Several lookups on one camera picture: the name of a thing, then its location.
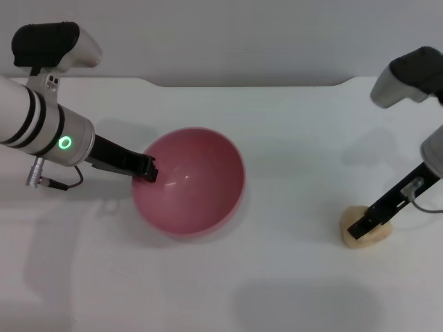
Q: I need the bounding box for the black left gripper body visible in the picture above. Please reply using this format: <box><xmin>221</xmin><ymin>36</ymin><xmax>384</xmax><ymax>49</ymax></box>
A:
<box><xmin>84</xmin><ymin>133</ymin><xmax>156</xmax><ymax>178</ymax></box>

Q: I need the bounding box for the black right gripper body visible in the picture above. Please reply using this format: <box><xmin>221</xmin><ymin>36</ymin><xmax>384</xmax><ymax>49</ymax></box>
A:
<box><xmin>365</xmin><ymin>160</ymin><xmax>441</xmax><ymax>225</ymax></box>

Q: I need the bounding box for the beige egg yolk pastry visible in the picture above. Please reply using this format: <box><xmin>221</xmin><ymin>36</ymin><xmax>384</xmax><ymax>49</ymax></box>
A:
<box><xmin>338</xmin><ymin>205</ymin><xmax>394</xmax><ymax>248</ymax></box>

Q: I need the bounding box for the pink plastic bowl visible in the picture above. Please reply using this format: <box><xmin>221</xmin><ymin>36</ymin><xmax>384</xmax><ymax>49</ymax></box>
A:
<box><xmin>132</xmin><ymin>127</ymin><xmax>248</xmax><ymax>237</ymax></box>

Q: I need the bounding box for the right arm connector cable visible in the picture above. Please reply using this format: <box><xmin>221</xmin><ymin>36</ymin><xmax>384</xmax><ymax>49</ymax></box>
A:
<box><xmin>401</xmin><ymin>178</ymin><xmax>443</xmax><ymax>212</ymax></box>

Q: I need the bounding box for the arm connector cable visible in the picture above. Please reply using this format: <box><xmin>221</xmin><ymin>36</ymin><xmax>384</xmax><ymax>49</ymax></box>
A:
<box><xmin>401</xmin><ymin>178</ymin><xmax>443</xmax><ymax>212</ymax></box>
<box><xmin>24</xmin><ymin>156</ymin><xmax>84</xmax><ymax>191</ymax></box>

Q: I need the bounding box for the left arm connector cable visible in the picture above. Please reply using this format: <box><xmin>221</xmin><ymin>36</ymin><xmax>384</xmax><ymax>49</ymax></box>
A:
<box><xmin>24</xmin><ymin>156</ymin><xmax>84</xmax><ymax>191</ymax></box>

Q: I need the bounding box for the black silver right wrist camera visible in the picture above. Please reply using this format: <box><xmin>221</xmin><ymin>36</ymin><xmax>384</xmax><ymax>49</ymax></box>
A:
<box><xmin>370</xmin><ymin>46</ymin><xmax>443</xmax><ymax>110</ymax></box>

